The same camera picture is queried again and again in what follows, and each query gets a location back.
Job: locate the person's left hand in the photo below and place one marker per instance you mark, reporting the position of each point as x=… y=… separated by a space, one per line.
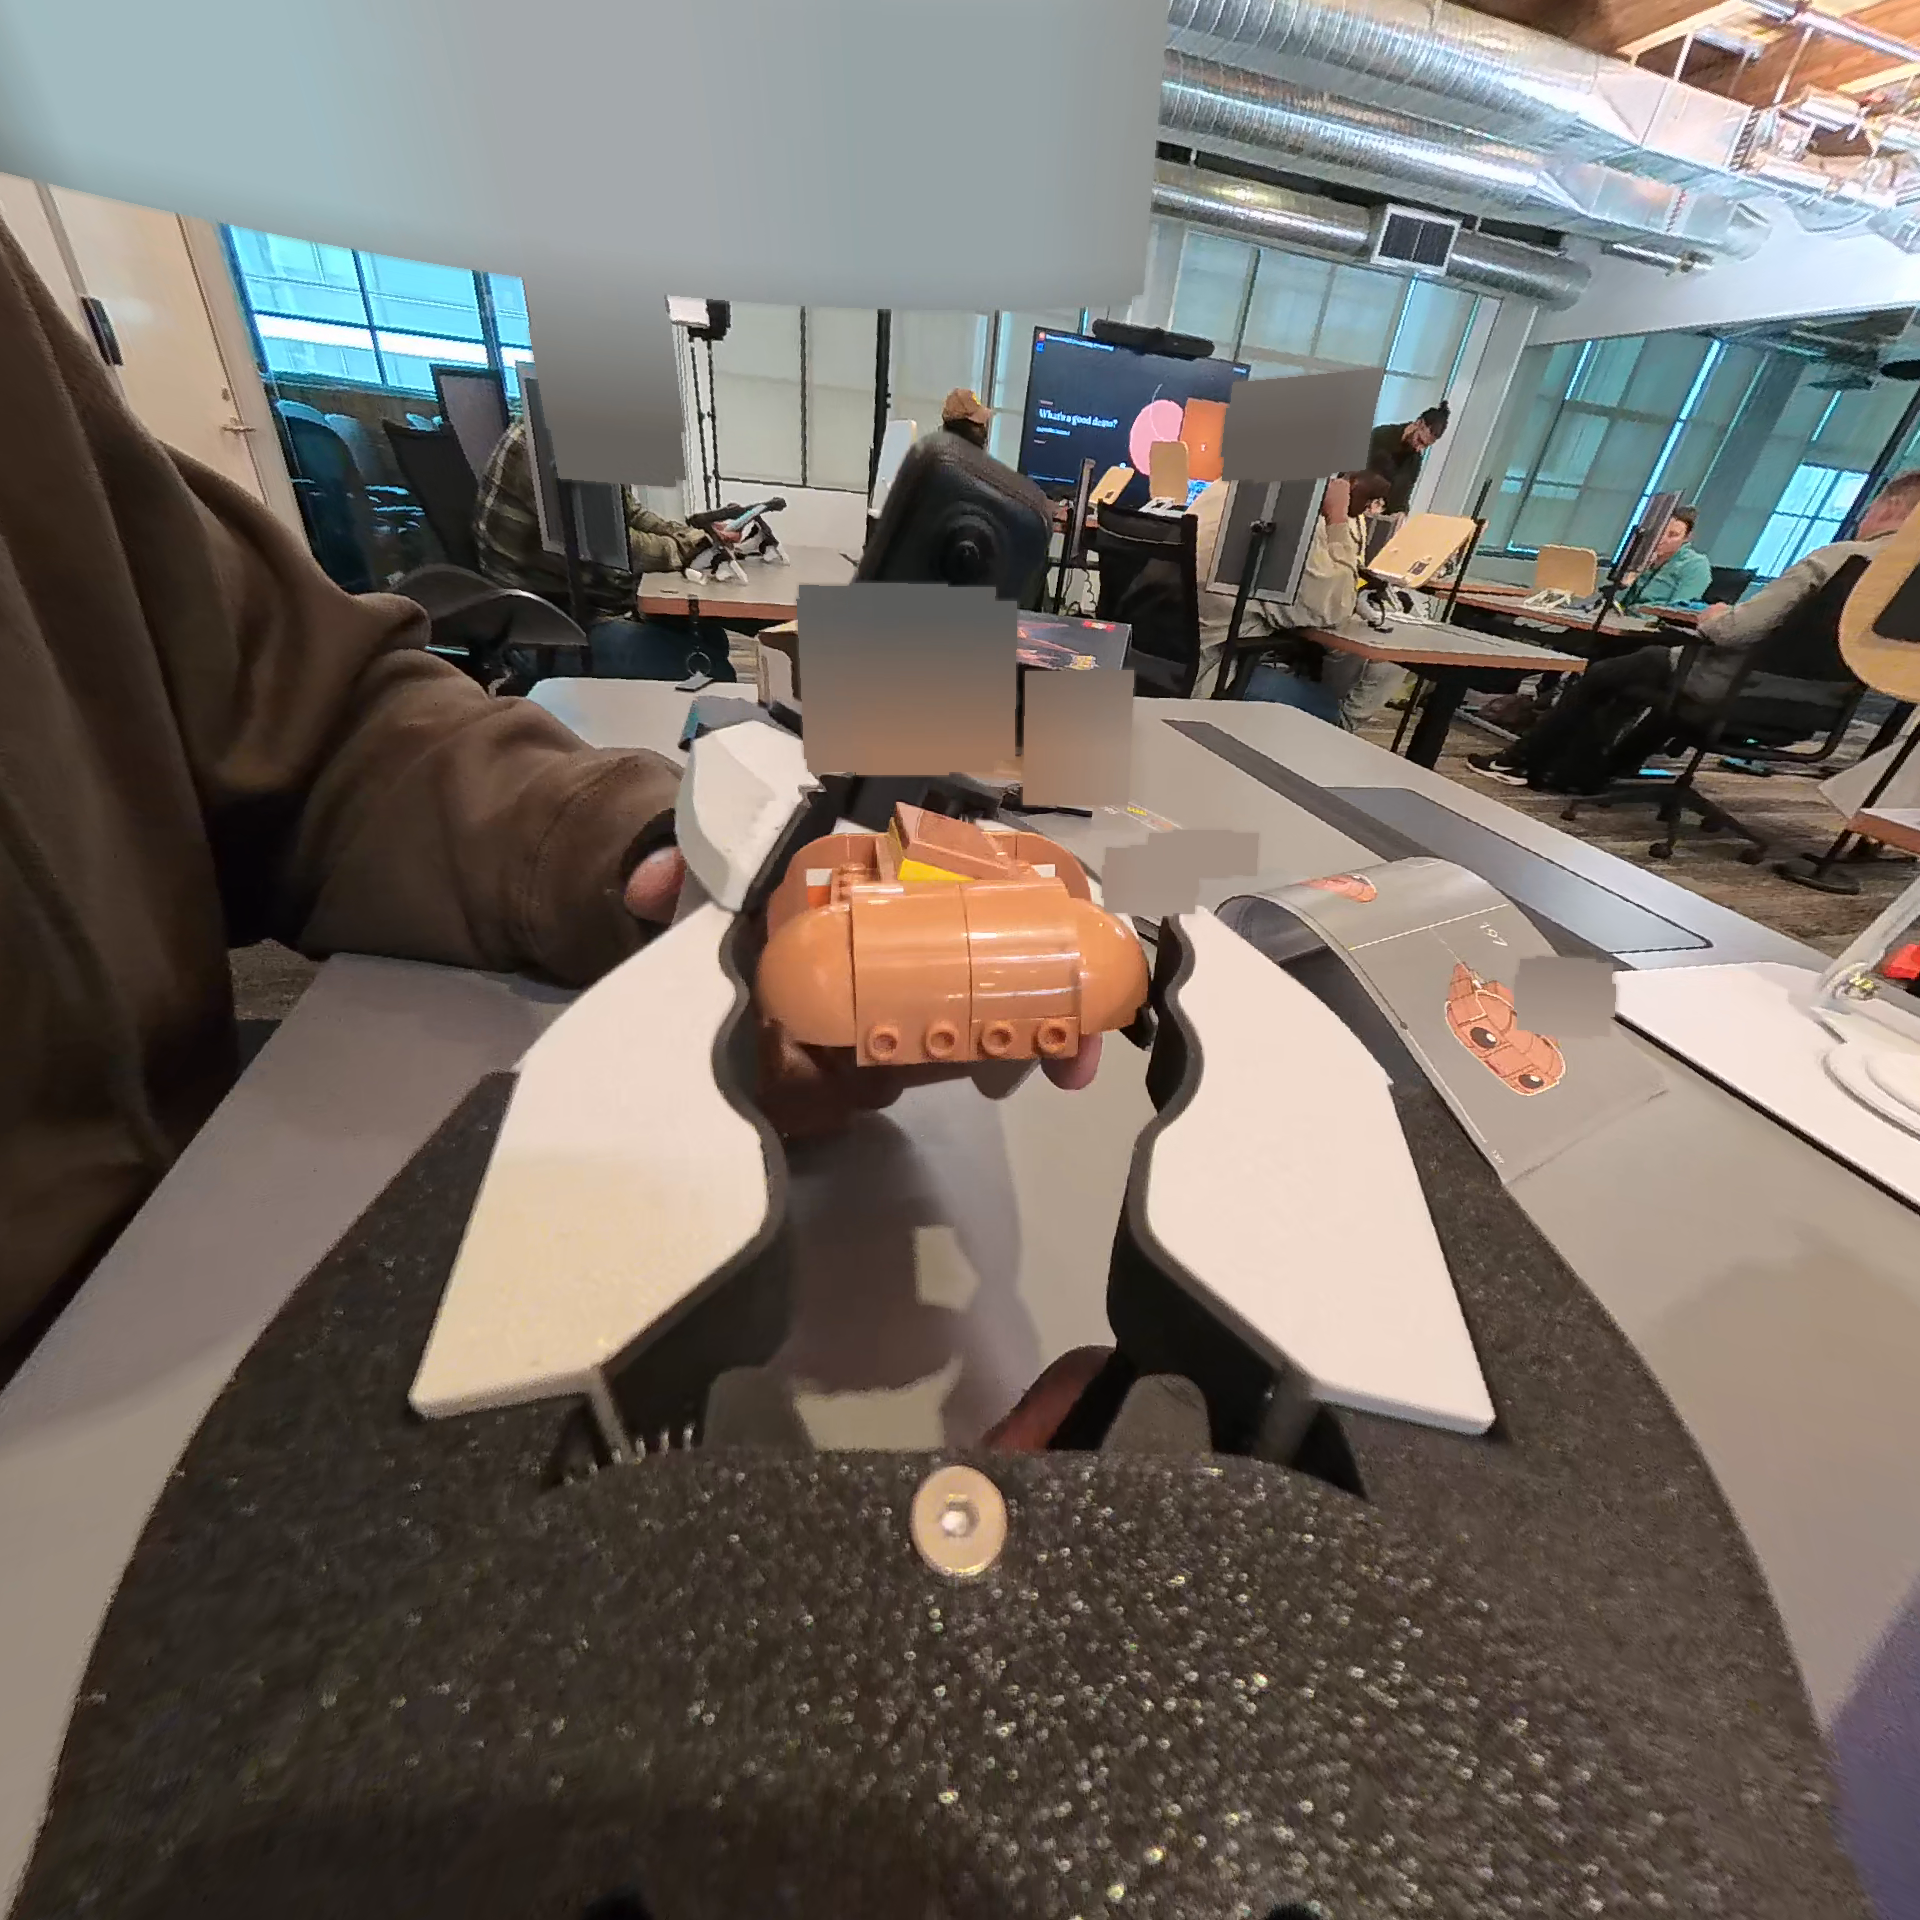
x=901 y=1096

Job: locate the dark office desk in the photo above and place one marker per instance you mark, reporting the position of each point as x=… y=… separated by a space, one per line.
x=1440 y=655

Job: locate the printed lego set box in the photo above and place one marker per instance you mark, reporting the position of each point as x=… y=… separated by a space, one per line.
x=1067 y=642

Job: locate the brown lego assembly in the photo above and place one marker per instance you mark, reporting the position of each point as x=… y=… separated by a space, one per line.
x=948 y=960

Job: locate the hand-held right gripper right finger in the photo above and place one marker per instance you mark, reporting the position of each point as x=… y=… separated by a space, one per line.
x=1307 y=1216

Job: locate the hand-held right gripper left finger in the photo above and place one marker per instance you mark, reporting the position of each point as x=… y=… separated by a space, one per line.
x=601 y=1201

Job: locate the white flat stand base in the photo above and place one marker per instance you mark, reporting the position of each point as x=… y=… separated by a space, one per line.
x=1801 y=1082

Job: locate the silver ventilation duct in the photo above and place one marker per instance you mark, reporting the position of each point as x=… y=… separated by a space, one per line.
x=1440 y=152

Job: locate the person's left forearm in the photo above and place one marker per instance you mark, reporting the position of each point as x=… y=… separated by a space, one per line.
x=271 y=813

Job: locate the lego instruction booklet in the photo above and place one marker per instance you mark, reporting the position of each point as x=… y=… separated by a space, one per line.
x=1440 y=1007

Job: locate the wall display screen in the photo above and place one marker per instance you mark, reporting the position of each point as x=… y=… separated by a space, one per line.
x=1125 y=414

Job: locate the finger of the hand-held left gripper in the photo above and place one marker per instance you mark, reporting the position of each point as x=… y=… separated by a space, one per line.
x=741 y=813

